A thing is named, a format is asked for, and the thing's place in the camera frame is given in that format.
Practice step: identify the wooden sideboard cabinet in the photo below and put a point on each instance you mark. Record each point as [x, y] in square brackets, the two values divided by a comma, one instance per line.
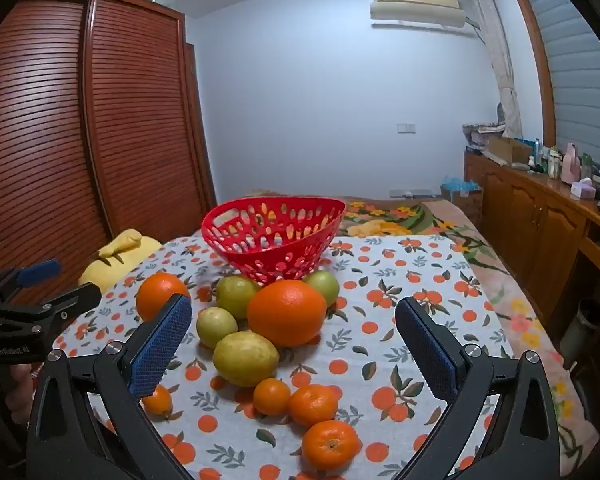
[530, 220]

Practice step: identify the grey trash bin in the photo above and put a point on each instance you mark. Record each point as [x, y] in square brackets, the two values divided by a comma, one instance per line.
[582, 325]

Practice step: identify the large yellow-green lemon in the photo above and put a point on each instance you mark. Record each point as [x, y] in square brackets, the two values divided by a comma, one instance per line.
[245, 358]

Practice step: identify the orange-print white tablecloth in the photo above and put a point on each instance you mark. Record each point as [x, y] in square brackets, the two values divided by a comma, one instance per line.
[380, 310]

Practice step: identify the small tangerine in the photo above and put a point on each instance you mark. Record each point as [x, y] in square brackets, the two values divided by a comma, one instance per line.
[312, 405]
[271, 396]
[330, 444]

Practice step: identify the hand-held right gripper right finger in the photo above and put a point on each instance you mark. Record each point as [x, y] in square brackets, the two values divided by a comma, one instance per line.
[425, 345]

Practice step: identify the pink bottle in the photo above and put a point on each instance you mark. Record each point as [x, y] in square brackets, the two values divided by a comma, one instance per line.
[571, 162]

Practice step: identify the red perforated plastic basket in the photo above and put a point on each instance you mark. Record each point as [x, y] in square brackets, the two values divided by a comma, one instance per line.
[272, 240]

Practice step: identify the brown slatted wooden wardrobe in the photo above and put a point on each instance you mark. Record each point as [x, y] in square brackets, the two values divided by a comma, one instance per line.
[55, 135]

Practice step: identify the yellow plush toy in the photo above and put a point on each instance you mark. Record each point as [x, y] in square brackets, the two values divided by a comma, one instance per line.
[115, 255]

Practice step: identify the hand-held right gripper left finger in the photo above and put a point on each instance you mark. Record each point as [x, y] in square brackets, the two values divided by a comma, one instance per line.
[160, 345]

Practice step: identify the white wall air conditioner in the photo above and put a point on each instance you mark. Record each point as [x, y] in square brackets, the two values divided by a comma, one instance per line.
[415, 2]

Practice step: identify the round green citrus fruit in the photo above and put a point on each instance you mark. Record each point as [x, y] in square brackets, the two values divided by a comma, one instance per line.
[324, 285]
[236, 296]
[216, 326]

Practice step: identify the large orange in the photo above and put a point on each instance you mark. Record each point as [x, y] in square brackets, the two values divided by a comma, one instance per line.
[286, 312]

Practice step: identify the medium orange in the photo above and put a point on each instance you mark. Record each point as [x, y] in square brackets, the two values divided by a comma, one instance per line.
[156, 294]

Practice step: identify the tiny orange kumquat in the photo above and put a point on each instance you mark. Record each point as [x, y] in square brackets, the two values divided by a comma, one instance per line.
[160, 406]

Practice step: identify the pale patterned curtain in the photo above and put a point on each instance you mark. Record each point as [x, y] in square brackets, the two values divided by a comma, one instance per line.
[500, 60]

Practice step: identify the blue bottle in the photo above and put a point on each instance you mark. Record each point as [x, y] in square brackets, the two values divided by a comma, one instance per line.
[535, 149]

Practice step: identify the cardboard box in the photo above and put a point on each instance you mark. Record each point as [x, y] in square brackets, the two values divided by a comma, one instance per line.
[507, 149]

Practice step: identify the blue plastic bag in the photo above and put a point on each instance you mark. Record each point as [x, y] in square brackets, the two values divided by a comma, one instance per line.
[457, 185]

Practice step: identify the white wall switch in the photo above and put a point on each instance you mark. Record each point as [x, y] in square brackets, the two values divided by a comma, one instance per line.
[406, 128]

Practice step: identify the green bottle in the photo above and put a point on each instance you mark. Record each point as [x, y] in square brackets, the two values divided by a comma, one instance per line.
[586, 165]

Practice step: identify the person's left hand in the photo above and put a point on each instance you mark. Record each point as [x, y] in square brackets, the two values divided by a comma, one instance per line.
[17, 380]

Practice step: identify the white power strip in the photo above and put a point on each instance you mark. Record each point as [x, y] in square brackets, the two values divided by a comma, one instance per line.
[415, 193]

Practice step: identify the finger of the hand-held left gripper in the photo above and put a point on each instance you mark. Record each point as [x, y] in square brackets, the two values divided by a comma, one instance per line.
[75, 297]
[40, 270]

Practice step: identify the pink tissue box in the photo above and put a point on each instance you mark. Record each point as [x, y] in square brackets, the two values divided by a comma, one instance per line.
[582, 190]

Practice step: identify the patterned cloth pile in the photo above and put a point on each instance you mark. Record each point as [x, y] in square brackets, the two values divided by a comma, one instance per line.
[482, 135]

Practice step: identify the floral blanket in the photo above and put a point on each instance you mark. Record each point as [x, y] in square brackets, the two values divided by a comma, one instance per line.
[395, 215]

